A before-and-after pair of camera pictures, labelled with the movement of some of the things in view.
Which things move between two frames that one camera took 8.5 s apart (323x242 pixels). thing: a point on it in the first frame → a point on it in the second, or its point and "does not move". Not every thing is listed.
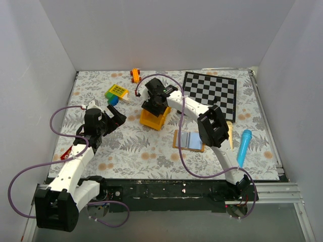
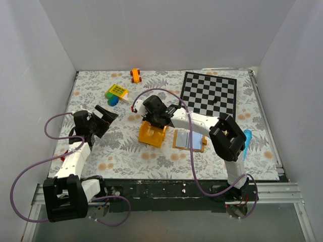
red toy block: x=65 y=155 does not move
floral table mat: x=132 y=121 does not move
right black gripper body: x=152 y=104 → x=152 y=119
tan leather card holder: x=190 y=140 does not move
